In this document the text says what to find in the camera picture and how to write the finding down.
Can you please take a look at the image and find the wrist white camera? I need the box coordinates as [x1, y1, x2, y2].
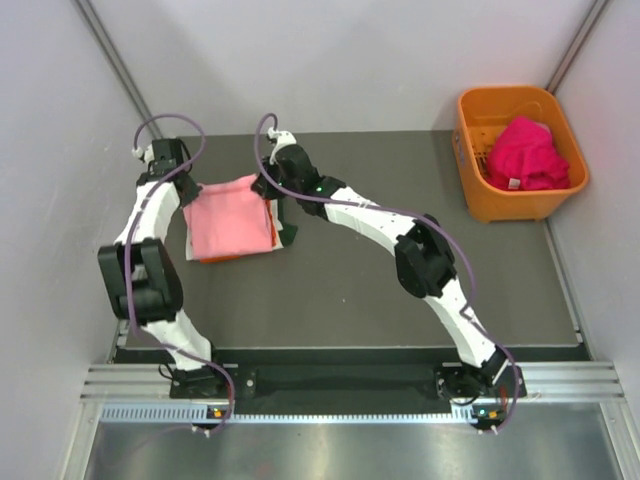
[266, 127, 297, 164]
[132, 144, 154, 164]

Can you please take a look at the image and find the white printed t shirt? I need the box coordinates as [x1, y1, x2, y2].
[184, 199, 287, 262]

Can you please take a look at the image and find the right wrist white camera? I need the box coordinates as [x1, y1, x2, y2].
[266, 127, 297, 164]

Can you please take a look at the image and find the magenta t shirt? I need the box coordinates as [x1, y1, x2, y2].
[486, 116, 570, 191]

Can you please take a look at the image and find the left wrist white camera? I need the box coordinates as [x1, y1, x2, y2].
[132, 144, 154, 164]

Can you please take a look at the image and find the aluminium frame rail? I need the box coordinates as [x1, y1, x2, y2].
[80, 361, 624, 403]

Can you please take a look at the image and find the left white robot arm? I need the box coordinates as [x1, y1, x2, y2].
[97, 138, 227, 397]

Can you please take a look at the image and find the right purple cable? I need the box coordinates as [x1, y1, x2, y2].
[254, 113, 520, 435]

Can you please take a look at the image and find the dark green t shirt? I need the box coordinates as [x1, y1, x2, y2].
[272, 200, 298, 249]

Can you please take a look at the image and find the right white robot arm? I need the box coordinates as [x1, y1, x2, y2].
[252, 144, 509, 404]

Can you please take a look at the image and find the grey slotted cable duct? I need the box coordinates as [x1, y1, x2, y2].
[99, 402, 500, 426]

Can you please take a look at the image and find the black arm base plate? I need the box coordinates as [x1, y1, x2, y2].
[112, 347, 594, 415]

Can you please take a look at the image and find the light pink t shirt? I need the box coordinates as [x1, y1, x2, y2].
[183, 174, 273, 261]

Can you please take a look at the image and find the orange plastic basket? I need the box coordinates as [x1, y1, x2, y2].
[452, 85, 590, 223]

